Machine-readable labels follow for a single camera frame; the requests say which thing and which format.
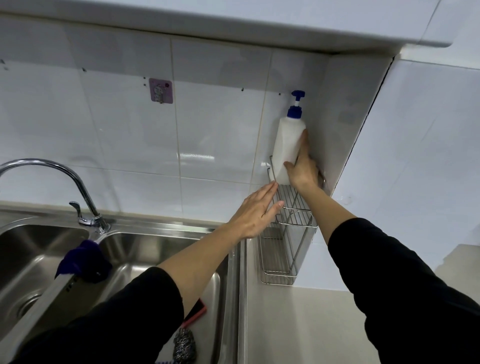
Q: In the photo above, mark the chrome gooseneck faucet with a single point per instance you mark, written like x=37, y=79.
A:
x=80, y=191

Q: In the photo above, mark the steel wool scrubber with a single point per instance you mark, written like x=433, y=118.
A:
x=183, y=345

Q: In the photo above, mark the person's left hand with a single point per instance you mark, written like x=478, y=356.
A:
x=253, y=215

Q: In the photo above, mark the person's right forearm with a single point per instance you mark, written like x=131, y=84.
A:
x=326, y=213

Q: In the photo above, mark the person's left forearm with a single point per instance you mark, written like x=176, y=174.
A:
x=198, y=262

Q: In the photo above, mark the person's right hand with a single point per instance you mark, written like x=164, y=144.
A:
x=305, y=172

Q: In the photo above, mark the stainless steel double sink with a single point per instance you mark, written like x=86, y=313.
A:
x=150, y=247

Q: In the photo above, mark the person's black sleeve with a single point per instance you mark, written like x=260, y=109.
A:
x=405, y=300
x=112, y=322

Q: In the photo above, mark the round metal drain strainer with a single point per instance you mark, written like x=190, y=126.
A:
x=28, y=305

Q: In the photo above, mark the red black scrubbing pad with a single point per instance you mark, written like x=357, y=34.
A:
x=197, y=313

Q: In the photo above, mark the purple cloth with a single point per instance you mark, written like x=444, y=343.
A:
x=82, y=260

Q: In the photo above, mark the white pump bottle blue cap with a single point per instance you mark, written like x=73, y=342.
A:
x=287, y=142

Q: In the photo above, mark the purple adhesive wall hook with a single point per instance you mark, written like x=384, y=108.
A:
x=161, y=90

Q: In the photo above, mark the person's black right sleeve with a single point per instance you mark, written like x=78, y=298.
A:
x=405, y=300

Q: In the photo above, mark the white wall cabinet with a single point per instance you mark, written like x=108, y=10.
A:
x=225, y=18

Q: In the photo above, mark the person's black left sleeve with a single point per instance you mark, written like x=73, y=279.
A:
x=112, y=322

